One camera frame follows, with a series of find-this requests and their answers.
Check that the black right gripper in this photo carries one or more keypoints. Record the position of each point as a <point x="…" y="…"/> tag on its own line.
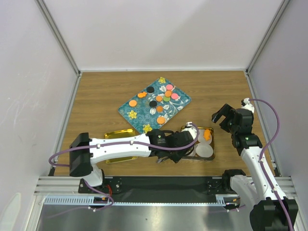
<point x="226" y="110"/>

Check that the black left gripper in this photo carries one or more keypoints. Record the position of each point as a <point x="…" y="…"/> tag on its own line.
<point x="176" y="158"/>

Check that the black sandwich cookie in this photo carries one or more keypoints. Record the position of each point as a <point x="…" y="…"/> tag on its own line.
<point x="153" y="104"/>
<point x="150" y="89"/>

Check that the gold tin lid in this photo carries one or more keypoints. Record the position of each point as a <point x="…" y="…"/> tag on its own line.
<point x="116" y="135"/>

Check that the metal tongs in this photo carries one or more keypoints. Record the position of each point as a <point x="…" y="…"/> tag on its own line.
<point x="160" y="160"/>

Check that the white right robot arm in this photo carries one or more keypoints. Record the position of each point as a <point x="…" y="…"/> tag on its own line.
<point x="270" y="209"/>

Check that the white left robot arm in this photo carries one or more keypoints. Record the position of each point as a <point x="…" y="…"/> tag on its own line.
<point x="86" y="152"/>

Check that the orange dotted cookie lower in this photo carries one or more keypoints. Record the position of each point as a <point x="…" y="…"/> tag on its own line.
<point x="161" y="120"/>

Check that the white paper cup bottom-left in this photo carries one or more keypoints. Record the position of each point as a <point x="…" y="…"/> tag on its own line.
<point x="193" y="150"/>

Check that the white paper cup top-right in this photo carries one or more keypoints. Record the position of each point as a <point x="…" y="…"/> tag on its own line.
<point x="201" y="138"/>

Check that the white paper cup bottom-right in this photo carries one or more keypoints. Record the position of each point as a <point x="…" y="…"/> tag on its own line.
<point x="204" y="150"/>

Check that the orange swirl cookie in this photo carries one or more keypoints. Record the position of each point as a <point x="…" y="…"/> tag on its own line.
<point x="159" y="109"/>

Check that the teal floral tray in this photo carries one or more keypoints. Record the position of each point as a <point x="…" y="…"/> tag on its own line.
<point x="143" y="117"/>

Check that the gold cookie tin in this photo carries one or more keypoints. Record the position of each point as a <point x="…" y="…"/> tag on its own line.
<point x="198" y="158"/>

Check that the pink cookie right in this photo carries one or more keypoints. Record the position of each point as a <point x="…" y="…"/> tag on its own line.
<point x="174" y="96"/>

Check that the pink cookie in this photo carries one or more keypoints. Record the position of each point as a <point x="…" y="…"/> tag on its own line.
<point x="169" y="87"/>
<point x="174" y="96"/>

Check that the orange flower cookie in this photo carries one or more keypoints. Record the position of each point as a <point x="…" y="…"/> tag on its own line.
<point x="158" y="98"/>

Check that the orange oval cookie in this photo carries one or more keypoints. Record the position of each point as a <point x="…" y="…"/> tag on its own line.
<point x="168" y="93"/>

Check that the pink cookie upper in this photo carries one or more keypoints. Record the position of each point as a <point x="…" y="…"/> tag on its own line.
<point x="169" y="87"/>

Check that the orange round cookie left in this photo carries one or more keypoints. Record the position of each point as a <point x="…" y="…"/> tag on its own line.
<point x="132" y="103"/>

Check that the small orange fish cookie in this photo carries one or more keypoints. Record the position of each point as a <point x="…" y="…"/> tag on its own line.
<point x="142" y="94"/>

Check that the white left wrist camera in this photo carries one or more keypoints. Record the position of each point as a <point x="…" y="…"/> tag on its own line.
<point x="193" y="130"/>

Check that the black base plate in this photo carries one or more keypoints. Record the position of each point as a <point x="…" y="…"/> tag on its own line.
<point x="163" y="189"/>

